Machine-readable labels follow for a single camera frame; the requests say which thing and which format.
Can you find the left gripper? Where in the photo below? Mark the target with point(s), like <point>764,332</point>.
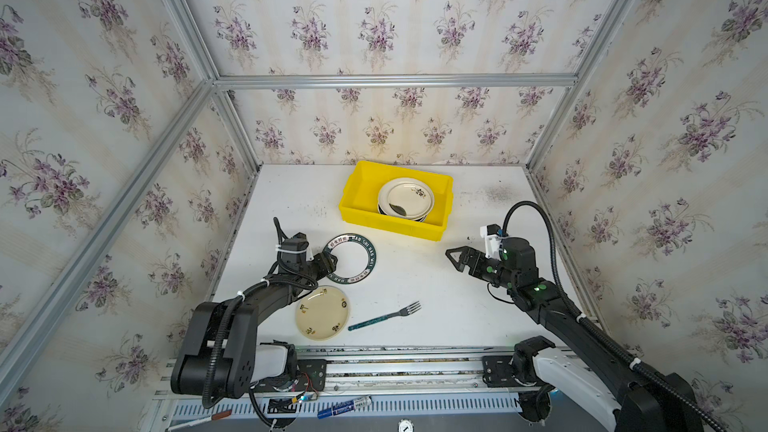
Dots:
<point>321,262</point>

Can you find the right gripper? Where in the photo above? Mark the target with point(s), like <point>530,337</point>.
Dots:
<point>480,263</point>

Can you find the green text-rimmed white plate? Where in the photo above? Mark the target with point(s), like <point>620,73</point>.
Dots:
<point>356,258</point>

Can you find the cream floral plate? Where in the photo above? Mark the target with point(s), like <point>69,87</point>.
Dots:
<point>323,314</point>

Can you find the plain cream plate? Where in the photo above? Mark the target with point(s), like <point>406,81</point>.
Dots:
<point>384,209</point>

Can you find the cream plate with dark leaf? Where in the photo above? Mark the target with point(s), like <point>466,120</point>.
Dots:
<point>409,200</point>

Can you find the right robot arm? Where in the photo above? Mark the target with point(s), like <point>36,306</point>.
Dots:
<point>618,389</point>

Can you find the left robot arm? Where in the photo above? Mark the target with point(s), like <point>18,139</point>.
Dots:
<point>217,357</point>

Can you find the yellow plastic bin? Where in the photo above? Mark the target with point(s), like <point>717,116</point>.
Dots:
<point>358,204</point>

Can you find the blue marker pen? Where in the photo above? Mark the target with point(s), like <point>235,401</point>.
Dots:
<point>345,407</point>

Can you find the red white marker pen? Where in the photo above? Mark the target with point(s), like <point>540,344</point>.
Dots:
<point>193,423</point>

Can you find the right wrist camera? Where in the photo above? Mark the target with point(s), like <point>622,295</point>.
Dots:
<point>493,237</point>

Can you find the green-handled fork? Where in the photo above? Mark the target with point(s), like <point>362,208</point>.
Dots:
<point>403,312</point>

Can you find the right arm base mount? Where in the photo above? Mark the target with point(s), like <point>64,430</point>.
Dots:
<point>517,369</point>

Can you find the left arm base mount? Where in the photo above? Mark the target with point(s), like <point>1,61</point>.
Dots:
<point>278,368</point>

